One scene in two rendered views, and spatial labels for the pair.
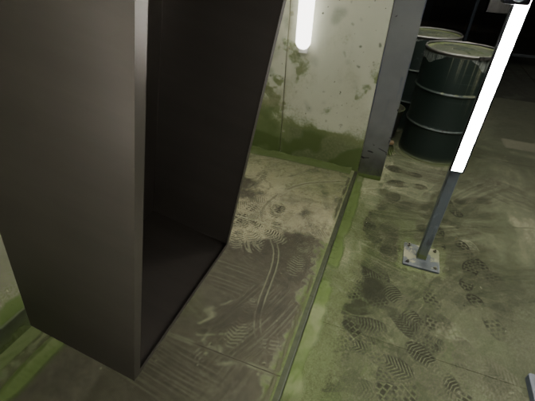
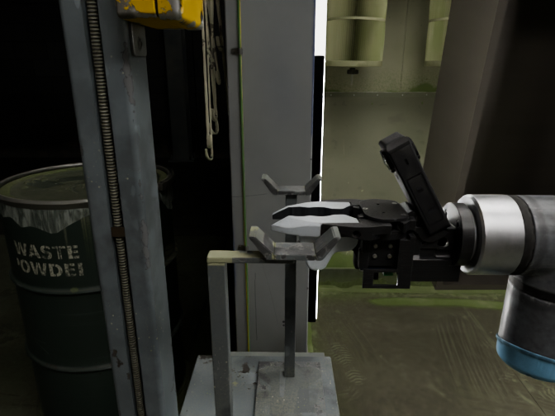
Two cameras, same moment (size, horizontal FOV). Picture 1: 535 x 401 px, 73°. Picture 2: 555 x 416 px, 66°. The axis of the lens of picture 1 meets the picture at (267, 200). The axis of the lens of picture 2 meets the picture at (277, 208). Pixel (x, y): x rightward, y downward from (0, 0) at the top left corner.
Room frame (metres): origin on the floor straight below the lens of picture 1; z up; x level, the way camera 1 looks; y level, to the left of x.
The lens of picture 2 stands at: (-0.48, -0.84, 1.25)
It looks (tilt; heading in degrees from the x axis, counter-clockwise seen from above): 18 degrees down; 72
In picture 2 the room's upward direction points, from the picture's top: straight up
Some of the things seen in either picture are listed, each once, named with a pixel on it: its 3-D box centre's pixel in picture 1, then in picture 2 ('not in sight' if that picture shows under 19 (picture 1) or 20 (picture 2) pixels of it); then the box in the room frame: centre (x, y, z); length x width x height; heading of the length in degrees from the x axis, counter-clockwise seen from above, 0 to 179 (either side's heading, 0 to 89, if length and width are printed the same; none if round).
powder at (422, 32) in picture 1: (430, 33); not in sight; (3.67, -1.42, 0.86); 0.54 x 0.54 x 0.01
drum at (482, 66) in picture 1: (446, 103); not in sight; (3.02, -1.46, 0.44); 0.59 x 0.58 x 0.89; 176
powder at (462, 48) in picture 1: (463, 50); not in sight; (3.02, -1.46, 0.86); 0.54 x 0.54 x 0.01
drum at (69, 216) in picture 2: not in sight; (104, 289); (-0.66, 0.75, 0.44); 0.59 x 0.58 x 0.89; 142
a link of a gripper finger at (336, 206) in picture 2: not in sight; (312, 228); (-0.29, -0.40, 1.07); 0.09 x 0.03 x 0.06; 154
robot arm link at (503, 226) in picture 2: not in sight; (479, 233); (-0.12, -0.48, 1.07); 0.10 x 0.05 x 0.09; 71
